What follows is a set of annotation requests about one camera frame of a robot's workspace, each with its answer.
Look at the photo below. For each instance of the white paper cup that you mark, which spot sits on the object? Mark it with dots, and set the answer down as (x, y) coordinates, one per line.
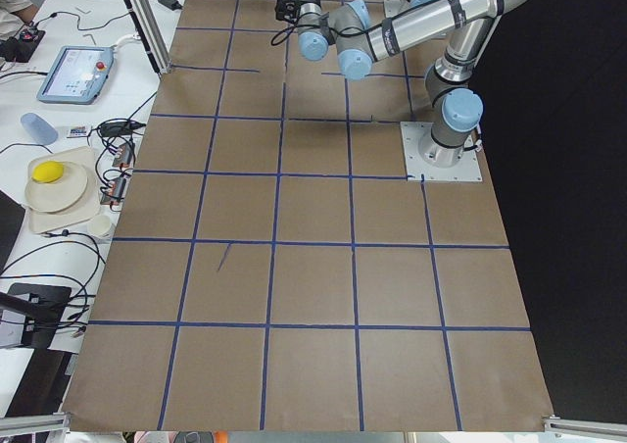
(101, 227)

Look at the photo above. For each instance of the blue teach pendant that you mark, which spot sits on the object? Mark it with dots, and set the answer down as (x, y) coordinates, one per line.
(77, 76)

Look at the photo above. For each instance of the beige tray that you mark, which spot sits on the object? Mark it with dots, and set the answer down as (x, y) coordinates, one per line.
(87, 206)

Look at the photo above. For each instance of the black power adapter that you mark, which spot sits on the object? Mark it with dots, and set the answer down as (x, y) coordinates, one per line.
(172, 5)

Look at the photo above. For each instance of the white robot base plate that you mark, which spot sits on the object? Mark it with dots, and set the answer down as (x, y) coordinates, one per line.
(425, 160)

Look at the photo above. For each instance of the black laptop stand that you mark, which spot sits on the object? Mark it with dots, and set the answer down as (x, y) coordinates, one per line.
(41, 307)

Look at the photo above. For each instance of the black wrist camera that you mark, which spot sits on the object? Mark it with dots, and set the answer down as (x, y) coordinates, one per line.
(287, 11)

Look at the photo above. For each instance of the aluminium frame post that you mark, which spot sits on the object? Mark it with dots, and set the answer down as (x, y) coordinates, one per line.
(150, 35)

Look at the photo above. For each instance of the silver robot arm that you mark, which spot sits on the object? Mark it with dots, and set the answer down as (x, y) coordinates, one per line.
(360, 44)

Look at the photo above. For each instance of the blue plastic cup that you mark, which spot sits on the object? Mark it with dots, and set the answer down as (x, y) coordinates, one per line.
(39, 130)

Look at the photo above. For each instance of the beige plate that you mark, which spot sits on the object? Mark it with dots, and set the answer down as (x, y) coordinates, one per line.
(59, 195)

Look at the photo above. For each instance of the yellow lemon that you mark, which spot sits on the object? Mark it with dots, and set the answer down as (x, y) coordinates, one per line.
(48, 172)

